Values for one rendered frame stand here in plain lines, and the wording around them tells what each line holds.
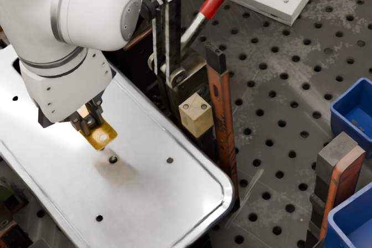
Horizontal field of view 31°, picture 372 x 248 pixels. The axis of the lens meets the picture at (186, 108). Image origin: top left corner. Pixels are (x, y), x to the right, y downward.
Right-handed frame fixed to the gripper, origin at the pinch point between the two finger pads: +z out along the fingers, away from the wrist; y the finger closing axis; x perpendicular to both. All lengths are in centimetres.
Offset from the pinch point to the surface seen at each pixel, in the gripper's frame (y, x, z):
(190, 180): -6.2, 13.3, 9.5
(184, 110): -11.1, 7.2, 3.0
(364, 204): -16.4, 34.5, -2.0
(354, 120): -44, 14, 39
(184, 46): -17.2, 0.5, 0.5
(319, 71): -49, 1, 40
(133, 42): -17.1, -14.8, 14.1
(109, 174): 1.8, 4.5, 9.5
